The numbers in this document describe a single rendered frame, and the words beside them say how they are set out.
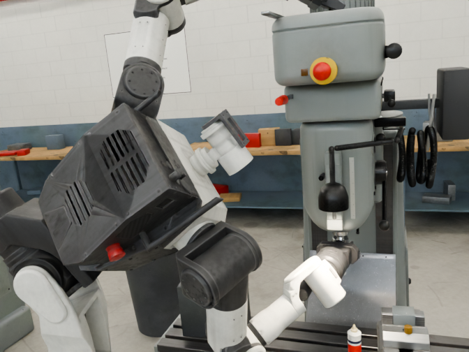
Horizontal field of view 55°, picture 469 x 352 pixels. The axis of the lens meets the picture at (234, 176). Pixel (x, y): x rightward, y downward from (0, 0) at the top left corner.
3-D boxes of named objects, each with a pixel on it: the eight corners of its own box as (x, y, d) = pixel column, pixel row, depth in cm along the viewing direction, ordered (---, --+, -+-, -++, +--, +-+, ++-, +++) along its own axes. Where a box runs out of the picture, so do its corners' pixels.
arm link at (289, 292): (319, 253, 113) (278, 288, 110) (342, 283, 112) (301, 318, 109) (312, 254, 119) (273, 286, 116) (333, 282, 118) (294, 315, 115)
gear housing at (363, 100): (382, 119, 110) (382, 77, 108) (284, 123, 118) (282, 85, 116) (383, 105, 141) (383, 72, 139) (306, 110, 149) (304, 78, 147)
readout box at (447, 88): (474, 140, 134) (477, 67, 129) (441, 140, 137) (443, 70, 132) (465, 129, 153) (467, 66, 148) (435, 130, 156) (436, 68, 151)
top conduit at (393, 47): (402, 58, 99) (402, 42, 99) (382, 59, 101) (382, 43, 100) (398, 57, 141) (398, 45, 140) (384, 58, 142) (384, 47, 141)
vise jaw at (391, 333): (429, 350, 125) (430, 338, 124) (382, 347, 129) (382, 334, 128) (426, 339, 131) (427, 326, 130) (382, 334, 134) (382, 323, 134)
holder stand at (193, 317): (245, 339, 150) (240, 285, 146) (182, 336, 155) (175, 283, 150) (251, 320, 162) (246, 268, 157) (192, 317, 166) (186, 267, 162)
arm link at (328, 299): (330, 246, 120) (319, 262, 110) (355, 278, 119) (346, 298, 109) (299, 265, 125) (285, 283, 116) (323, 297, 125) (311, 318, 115)
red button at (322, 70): (331, 79, 98) (330, 61, 97) (312, 81, 99) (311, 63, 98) (332, 79, 101) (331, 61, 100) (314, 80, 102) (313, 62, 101)
